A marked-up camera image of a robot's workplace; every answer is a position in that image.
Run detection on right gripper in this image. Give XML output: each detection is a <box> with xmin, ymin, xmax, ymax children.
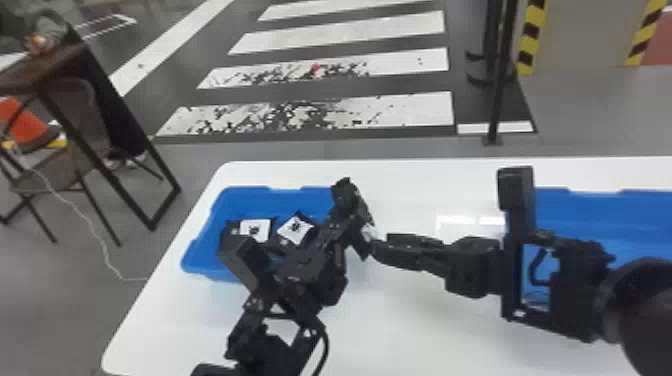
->
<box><xmin>369</xmin><ymin>232</ymin><xmax>506</xmax><ymax>299</ymax></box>

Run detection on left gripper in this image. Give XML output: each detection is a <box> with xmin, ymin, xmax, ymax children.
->
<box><xmin>260</xmin><ymin>177</ymin><xmax>377</xmax><ymax>317</ymax></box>

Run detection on black part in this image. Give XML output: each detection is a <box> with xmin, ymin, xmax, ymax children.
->
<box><xmin>224</xmin><ymin>216</ymin><xmax>278</xmax><ymax>246</ymax></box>
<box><xmin>274</xmin><ymin>210</ymin><xmax>319</xmax><ymax>247</ymax></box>

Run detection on blue tray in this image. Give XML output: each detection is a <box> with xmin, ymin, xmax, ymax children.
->
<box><xmin>180</xmin><ymin>185</ymin><xmax>338</xmax><ymax>283</ymax></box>
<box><xmin>518</xmin><ymin>187</ymin><xmax>672</xmax><ymax>308</ymax></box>

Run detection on person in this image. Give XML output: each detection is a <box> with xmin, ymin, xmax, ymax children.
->
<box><xmin>0</xmin><ymin>0</ymin><xmax>151</xmax><ymax>172</ymax></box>

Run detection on dark side table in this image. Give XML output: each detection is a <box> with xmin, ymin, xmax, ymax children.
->
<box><xmin>0</xmin><ymin>9</ymin><xmax>183</xmax><ymax>233</ymax></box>

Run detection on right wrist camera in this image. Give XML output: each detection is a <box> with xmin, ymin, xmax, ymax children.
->
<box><xmin>496</xmin><ymin>166</ymin><xmax>538</xmax><ymax>244</ymax></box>

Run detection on yellow black striped post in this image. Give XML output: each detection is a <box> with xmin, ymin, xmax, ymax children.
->
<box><xmin>623</xmin><ymin>0</ymin><xmax>669</xmax><ymax>68</ymax></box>
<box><xmin>515</xmin><ymin>0</ymin><xmax>548</xmax><ymax>78</ymax></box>

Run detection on white cable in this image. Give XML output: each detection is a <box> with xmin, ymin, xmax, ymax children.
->
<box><xmin>28</xmin><ymin>165</ymin><xmax>151</xmax><ymax>283</ymax></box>

